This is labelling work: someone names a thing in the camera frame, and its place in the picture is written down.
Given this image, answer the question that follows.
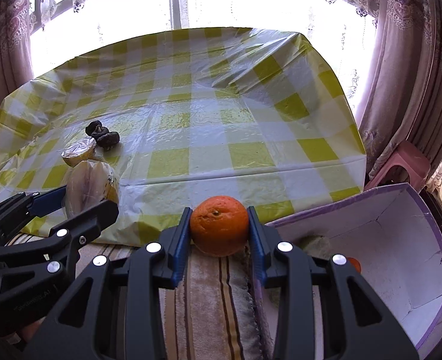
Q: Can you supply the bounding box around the dark dried fruit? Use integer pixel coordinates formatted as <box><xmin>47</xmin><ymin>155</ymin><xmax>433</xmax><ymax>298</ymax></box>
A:
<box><xmin>96</xmin><ymin>131</ymin><xmax>121</xmax><ymax>152</ymax></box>
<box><xmin>85</xmin><ymin>120</ymin><xmax>104</xmax><ymax>137</ymax></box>

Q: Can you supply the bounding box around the purple box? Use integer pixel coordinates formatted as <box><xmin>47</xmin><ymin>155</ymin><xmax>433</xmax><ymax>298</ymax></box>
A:
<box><xmin>264</xmin><ymin>183</ymin><xmax>442</xmax><ymax>360</ymax></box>

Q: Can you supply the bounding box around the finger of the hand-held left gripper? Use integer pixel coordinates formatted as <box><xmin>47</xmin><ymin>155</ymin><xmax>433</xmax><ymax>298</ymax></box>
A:
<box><xmin>0</xmin><ymin>199</ymin><xmax>120</xmax><ymax>274</ymax></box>
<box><xmin>0</xmin><ymin>187</ymin><xmax>67</xmax><ymax>250</ymax></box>

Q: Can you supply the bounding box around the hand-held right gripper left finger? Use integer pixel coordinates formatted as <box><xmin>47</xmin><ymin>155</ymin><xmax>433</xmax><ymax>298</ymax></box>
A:
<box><xmin>20</xmin><ymin>207</ymin><xmax>193</xmax><ymax>360</ymax></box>

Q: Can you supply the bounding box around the plastic-wrapped yellow fruit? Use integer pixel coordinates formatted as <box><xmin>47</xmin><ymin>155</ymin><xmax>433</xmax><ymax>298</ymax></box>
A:
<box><xmin>61</xmin><ymin>138</ymin><xmax>97</xmax><ymax>168</ymax></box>
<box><xmin>64</xmin><ymin>159</ymin><xmax>121</xmax><ymax>218</ymax></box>

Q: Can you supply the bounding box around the striped towel blanket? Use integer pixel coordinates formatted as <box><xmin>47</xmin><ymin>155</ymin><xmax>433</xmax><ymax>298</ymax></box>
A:
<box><xmin>11</xmin><ymin>232</ymin><xmax>274</xmax><ymax>360</ymax></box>

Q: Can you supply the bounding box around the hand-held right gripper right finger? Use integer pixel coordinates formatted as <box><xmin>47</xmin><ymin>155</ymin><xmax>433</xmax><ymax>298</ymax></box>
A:
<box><xmin>246</xmin><ymin>206</ymin><xmax>420</xmax><ymax>360</ymax></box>

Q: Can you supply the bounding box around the yellow checkered plastic tablecloth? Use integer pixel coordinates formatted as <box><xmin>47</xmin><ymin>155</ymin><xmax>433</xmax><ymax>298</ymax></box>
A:
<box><xmin>0</xmin><ymin>27</ymin><xmax>368</xmax><ymax>248</ymax></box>

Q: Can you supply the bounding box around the pink plastic stool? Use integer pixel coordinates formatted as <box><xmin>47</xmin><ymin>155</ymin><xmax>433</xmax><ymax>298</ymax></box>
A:
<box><xmin>369</xmin><ymin>140</ymin><xmax>432</xmax><ymax>193</ymax></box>

